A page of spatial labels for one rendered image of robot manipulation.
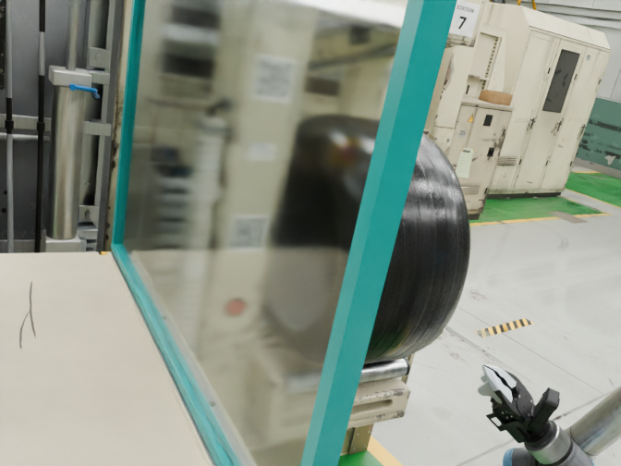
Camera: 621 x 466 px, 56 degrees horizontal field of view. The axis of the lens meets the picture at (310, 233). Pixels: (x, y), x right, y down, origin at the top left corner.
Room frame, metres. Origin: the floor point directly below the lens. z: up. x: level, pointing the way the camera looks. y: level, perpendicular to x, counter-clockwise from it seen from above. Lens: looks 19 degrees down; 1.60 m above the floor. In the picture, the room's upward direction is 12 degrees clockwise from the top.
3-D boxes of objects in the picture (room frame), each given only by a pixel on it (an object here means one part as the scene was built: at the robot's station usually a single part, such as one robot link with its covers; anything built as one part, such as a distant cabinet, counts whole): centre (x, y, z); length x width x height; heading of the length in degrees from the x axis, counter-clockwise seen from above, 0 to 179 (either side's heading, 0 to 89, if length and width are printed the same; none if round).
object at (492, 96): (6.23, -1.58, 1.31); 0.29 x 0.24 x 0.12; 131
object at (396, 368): (1.14, -0.14, 0.90); 0.35 x 0.05 x 0.05; 122
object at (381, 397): (1.13, -0.13, 0.83); 0.36 x 0.09 x 0.06; 122
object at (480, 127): (6.13, -1.29, 0.62); 0.91 x 0.58 x 1.25; 131
